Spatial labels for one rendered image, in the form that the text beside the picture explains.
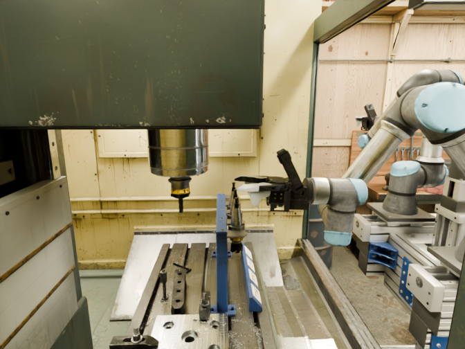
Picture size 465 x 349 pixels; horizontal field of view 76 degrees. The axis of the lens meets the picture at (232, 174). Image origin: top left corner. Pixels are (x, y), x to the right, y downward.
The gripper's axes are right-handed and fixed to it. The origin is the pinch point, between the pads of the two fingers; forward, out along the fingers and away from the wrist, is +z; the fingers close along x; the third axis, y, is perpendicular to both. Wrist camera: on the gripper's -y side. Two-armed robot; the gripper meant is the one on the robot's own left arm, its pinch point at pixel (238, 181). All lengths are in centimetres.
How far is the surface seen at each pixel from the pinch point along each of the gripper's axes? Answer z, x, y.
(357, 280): -135, 175, 140
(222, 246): 3.2, 17.0, 27.9
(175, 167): 16.1, -7.8, -5.0
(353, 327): -49, 19, 63
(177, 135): 15.6, -7.7, -12.8
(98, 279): 78, 93, 89
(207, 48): 8.8, -12.4, -31.6
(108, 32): 28.9, -12.1, -33.6
